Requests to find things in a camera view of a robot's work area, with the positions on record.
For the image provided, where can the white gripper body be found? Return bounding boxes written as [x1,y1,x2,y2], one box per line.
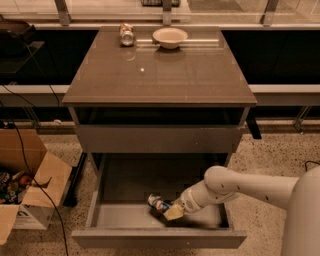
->
[174,188,202,214]

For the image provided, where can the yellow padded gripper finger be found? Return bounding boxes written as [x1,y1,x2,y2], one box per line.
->
[163,204,184,221]

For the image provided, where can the crushed red bull can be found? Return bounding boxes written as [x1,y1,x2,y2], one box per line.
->
[147,194,171,214]

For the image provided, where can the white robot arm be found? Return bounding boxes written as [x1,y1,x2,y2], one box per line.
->
[164,166,320,256]

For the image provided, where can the open grey middle drawer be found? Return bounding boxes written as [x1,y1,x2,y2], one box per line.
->
[72,153,246,249]

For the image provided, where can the grey drawer cabinet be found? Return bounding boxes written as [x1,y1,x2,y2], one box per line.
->
[61,25,258,250]

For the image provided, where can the closed grey top drawer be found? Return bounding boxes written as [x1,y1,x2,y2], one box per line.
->
[76,125,243,153]

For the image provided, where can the crushed silver can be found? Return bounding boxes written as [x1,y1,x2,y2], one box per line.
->
[119,23,134,46]

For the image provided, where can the cardboard box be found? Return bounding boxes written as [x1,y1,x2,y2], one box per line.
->
[0,129,72,245]

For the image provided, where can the white bowl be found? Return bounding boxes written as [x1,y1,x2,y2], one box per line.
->
[153,27,188,49]

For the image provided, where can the items inside cardboard box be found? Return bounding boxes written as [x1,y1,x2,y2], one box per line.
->
[0,169,53,205]

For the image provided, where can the black cable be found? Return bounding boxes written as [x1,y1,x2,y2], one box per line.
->
[0,83,70,256]

